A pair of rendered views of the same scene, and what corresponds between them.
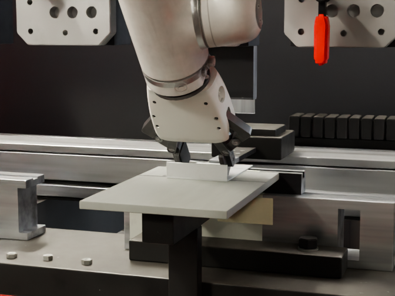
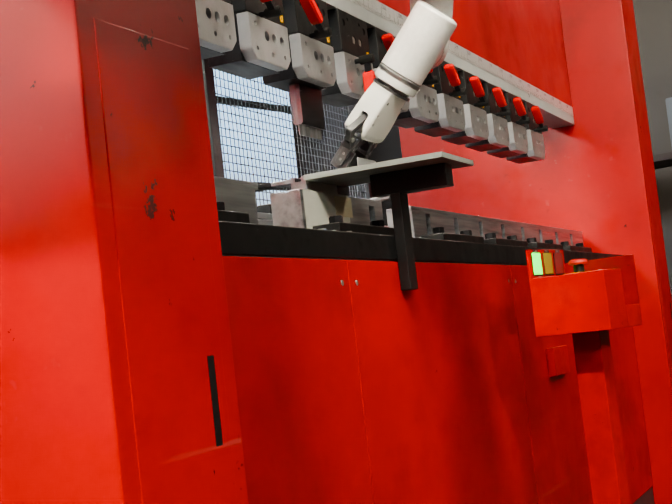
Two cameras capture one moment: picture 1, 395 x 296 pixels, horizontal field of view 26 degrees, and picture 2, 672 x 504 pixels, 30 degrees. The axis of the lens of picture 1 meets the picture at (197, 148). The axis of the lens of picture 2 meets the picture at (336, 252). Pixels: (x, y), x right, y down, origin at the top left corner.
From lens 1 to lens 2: 253 cm
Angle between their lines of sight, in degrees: 85
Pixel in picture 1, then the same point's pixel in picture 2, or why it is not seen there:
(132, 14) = (444, 35)
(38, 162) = not seen: hidden behind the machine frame
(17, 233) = not seen: hidden behind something
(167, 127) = (376, 126)
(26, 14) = (254, 33)
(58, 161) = not seen: hidden behind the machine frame
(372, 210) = (377, 206)
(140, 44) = (429, 56)
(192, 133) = (381, 132)
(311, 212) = (361, 208)
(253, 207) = (345, 205)
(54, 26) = (268, 47)
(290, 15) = (347, 70)
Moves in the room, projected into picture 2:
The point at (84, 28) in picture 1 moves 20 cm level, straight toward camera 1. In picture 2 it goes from (280, 53) to (395, 41)
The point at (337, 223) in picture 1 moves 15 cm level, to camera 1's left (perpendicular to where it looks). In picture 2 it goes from (369, 215) to (363, 208)
